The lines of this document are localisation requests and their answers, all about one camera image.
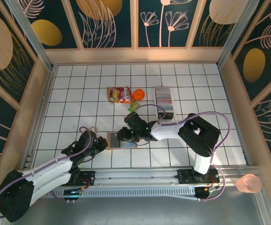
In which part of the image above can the aluminium frame post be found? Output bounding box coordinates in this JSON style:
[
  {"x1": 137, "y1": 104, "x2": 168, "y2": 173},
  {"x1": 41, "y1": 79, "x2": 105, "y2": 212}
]
[
  {"x1": 217, "y1": 0, "x2": 268, "y2": 69},
  {"x1": 4, "y1": 0, "x2": 54, "y2": 71}
]

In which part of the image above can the pink leather card holder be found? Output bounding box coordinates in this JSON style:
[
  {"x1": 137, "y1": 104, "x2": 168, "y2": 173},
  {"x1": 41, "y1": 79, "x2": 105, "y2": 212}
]
[{"x1": 106, "y1": 131, "x2": 139, "y2": 150}]

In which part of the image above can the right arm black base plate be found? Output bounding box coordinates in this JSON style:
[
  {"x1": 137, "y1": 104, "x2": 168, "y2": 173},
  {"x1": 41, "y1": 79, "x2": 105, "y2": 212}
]
[{"x1": 173, "y1": 168, "x2": 221, "y2": 186}]

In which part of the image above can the small green snack packet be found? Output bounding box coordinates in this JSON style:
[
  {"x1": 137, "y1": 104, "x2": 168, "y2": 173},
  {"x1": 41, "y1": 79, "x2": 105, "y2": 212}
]
[{"x1": 128, "y1": 102, "x2": 142, "y2": 113}]

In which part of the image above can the pink plastic cup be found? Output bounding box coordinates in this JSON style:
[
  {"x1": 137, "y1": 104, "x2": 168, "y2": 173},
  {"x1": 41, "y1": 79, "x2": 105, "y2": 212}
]
[{"x1": 234, "y1": 173, "x2": 263, "y2": 194}]

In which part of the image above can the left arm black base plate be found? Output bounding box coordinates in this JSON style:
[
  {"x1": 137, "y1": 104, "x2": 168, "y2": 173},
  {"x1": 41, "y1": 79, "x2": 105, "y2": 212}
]
[{"x1": 69, "y1": 170, "x2": 96, "y2": 187}]

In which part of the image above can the orange ball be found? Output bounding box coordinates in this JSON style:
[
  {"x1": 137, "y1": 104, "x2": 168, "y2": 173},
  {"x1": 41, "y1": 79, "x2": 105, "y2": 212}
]
[{"x1": 132, "y1": 88, "x2": 146, "y2": 102}]

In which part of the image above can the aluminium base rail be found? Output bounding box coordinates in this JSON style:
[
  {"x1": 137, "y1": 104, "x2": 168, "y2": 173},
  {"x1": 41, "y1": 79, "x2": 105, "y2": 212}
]
[{"x1": 23, "y1": 166, "x2": 262, "y2": 188}]

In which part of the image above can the white plastic card tray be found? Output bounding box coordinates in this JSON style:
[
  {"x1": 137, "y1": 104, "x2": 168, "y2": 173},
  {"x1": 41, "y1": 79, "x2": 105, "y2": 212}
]
[{"x1": 154, "y1": 86, "x2": 177, "y2": 123}]

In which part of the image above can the black VIP card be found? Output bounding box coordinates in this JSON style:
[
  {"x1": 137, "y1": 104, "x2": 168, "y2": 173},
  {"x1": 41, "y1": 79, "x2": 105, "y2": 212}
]
[{"x1": 110, "y1": 132, "x2": 123, "y2": 149}]

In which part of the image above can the grey slotted cable duct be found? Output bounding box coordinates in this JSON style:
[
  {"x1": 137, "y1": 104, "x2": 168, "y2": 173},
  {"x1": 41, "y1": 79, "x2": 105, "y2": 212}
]
[{"x1": 46, "y1": 187, "x2": 197, "y2": 198}]

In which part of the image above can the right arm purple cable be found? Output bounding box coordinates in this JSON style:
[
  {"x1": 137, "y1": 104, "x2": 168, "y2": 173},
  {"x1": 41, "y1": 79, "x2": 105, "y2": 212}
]
[{"x1": 135, "y1": 104, "x2": 231, "y2": 203}]

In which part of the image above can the stack of assorted cards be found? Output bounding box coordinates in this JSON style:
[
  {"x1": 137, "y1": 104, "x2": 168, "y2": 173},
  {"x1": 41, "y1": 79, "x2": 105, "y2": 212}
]
[{"x1": 156, "y1": 86, "x2": 174, "y2": 121}]

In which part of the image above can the colourful snack bag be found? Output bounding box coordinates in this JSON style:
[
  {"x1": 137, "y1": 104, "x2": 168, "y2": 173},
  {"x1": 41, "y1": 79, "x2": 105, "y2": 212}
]
[{"x1": 106, "y1": 86, "x2": 134, "y2": 105}]

